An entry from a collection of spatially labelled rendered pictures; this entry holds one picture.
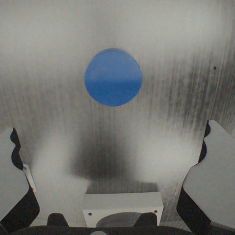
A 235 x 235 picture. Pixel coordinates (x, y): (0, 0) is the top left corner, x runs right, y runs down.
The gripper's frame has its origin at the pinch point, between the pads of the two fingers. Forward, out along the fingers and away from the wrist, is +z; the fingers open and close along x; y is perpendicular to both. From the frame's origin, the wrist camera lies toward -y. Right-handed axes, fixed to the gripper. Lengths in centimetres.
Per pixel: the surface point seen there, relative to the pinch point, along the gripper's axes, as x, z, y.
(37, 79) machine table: -12.6, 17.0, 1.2
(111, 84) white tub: -0.1, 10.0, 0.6
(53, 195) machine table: -16.1, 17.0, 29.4
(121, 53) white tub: 1.2, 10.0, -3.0
